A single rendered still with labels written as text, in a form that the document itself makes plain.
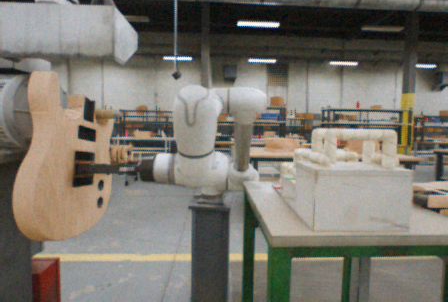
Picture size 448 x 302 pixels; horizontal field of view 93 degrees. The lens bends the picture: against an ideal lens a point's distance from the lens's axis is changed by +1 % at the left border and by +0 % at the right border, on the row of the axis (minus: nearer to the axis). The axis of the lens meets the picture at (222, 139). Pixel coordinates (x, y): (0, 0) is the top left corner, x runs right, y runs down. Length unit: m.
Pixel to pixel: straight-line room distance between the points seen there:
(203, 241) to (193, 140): 1.12
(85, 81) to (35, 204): 13.23
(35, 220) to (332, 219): 0.71
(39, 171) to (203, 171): 0.36
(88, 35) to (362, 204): 0.86
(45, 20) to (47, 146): 0.34
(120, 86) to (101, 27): 12.24
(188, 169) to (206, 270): 1.16
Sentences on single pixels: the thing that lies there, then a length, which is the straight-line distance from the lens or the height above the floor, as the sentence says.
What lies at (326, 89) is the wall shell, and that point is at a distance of 13.44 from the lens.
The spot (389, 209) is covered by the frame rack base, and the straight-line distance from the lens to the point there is 0.77.
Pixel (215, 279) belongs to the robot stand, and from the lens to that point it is 1.70.
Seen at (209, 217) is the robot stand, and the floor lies 0.63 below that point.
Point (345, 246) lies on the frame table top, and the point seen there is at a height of 0.89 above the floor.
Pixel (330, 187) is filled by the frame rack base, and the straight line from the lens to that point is 0.66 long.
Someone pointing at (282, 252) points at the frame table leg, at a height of 0.88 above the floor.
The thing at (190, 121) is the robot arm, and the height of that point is 1.22.
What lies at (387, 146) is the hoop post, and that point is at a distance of 0.75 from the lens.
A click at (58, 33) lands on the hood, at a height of 1.45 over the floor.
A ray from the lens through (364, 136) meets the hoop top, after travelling 0.70.
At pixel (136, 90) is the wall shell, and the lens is 12.60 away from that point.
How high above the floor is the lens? 1.21
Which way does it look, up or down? 3 degrees down
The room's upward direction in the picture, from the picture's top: 1 degrees clockwise
